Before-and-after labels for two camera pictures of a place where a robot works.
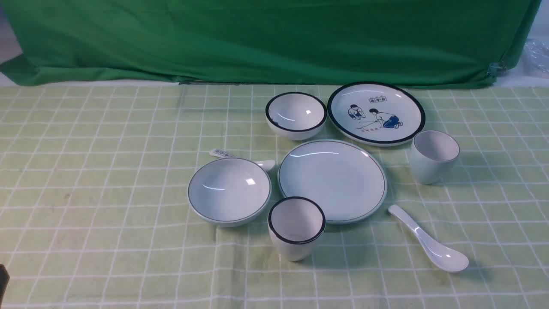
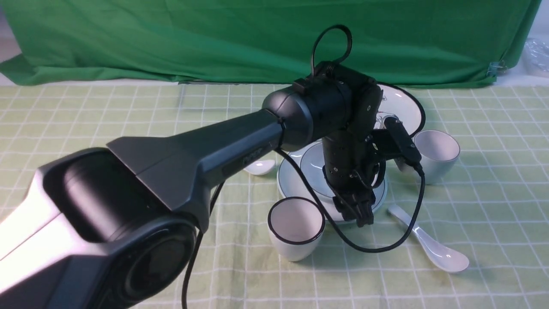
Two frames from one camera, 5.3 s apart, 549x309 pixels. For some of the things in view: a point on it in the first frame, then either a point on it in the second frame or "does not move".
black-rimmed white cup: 295,224 does not move
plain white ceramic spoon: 443,258 does not move
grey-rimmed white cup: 432,156 does not move
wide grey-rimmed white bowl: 229,192 to 311,162
